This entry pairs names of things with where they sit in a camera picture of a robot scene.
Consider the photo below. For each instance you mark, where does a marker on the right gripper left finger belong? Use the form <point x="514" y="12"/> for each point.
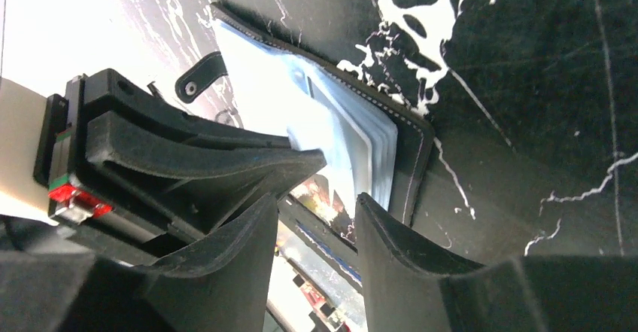
<point x="220" y="285"/>

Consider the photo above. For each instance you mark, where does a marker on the black leather card holder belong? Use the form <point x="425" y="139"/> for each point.
<point x="371" y="143"/>

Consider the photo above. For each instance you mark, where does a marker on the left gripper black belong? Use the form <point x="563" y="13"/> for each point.
<point x="151" y="182"/>

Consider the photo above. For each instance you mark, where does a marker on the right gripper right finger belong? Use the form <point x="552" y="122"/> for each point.
<point x="412" y="284"/>

